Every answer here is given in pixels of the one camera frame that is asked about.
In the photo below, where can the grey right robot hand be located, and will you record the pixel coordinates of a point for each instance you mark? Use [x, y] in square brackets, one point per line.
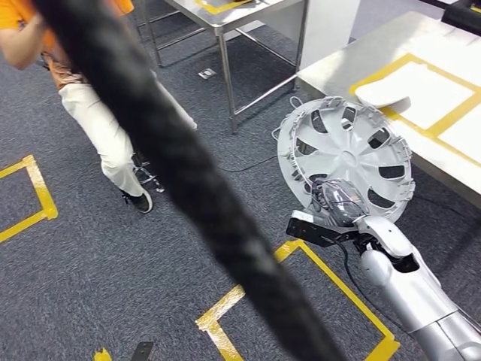
[341, 204]

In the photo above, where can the grey plastic wheel hubcap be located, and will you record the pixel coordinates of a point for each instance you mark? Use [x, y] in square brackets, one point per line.
[349, 159]

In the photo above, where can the person's forearm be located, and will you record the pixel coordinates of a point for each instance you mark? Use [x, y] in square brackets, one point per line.
[19, 50]

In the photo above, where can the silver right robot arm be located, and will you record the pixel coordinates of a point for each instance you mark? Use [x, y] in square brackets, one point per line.
[413, 294]

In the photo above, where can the white flat part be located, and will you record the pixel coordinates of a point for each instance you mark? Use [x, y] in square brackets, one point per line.
[379, 97]

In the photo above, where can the yellow tape on workbench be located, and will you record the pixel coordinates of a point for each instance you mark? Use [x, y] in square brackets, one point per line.
[447, 124]

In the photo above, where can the pale workbench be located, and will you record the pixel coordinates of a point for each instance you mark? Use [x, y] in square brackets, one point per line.
[375, 50]

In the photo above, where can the yellow floor tape square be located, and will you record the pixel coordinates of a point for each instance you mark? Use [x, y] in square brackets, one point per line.
[102, 356]
[338, 286]
[41, 194]

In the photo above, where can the white panel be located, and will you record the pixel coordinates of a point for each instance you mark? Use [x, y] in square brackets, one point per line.
[326, 30]

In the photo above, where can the metal floor outlet plate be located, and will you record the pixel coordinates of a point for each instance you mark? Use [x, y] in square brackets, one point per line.
[207, 74]

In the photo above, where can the stainless steel table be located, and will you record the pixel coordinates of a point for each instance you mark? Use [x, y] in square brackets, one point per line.
[225, 20]

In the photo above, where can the yellow tape on steel table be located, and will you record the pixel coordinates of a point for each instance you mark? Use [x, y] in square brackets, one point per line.
[222, 7]

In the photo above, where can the metal caster base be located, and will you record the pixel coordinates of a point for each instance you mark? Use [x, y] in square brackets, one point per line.
[148, 174]

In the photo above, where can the person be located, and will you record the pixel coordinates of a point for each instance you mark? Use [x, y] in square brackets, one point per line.
[101, 134]

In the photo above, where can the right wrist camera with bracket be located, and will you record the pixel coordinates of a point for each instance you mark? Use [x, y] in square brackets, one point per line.
[311, 231]

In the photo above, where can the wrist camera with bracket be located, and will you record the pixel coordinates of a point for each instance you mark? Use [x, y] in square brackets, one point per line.
[311, 231]
[142, 351]

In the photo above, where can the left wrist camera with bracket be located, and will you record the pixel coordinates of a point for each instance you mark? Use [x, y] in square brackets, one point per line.
[142, 351]

